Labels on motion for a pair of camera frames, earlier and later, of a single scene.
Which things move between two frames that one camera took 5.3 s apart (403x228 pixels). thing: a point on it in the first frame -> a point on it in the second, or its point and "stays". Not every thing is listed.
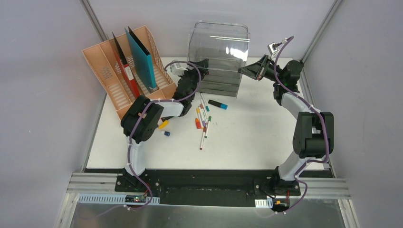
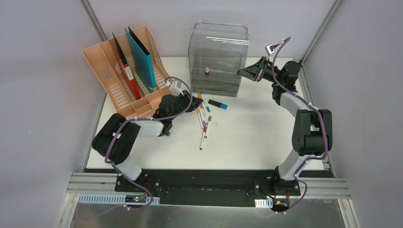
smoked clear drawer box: (225, 45) stays
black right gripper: (255, 71) stays
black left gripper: (195, 72) -> (186, 102)
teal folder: (143, 59) stays
